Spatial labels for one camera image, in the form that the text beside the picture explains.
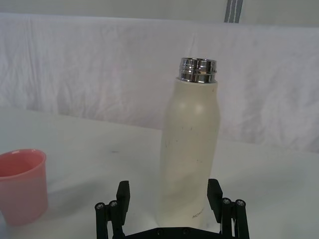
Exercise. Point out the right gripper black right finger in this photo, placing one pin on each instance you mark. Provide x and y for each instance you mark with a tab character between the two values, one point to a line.
214	196

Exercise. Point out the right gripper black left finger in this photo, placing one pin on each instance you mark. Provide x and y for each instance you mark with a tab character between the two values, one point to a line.
122	199

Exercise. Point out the cream vacuum bottle steel neck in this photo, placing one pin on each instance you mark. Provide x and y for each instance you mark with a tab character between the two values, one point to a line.
187	139

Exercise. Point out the white table cloth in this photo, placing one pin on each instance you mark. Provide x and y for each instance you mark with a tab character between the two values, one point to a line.
99	154

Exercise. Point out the pink plastic cup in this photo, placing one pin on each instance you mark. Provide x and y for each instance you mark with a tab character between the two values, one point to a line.
22	189

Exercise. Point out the wrinkled white cloth screen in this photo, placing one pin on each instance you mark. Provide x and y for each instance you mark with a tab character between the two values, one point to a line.
87	69

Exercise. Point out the grey striped post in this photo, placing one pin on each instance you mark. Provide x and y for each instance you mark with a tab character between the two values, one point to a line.
232	11

